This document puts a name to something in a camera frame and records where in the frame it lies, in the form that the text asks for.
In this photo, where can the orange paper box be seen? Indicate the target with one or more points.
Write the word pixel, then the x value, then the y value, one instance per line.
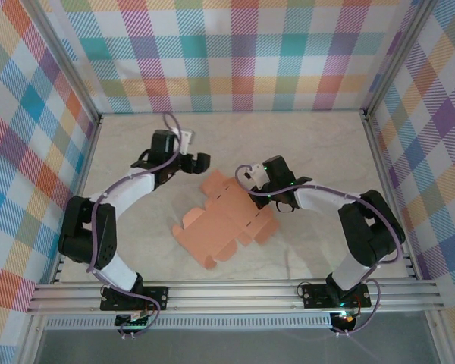
pixel 216 227

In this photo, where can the aluminium frame post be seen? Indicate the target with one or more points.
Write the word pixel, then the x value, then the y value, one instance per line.
pixel 66 68
pixel 398 57

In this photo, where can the aluminium cross rail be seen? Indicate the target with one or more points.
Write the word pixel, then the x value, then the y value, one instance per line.
pixel 231 297

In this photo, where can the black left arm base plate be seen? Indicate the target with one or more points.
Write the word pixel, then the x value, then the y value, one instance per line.
pixel 159 297

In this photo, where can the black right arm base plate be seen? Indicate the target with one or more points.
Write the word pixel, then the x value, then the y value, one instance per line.
pixel 314 297

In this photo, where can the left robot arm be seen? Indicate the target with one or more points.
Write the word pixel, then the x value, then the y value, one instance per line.
pixel 132 189

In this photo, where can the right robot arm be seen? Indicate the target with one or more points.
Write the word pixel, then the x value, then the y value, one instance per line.
pixel 368 235

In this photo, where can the aluminium frame leg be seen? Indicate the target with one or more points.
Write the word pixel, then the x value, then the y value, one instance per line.
pixel 28 341
pixel 440 337

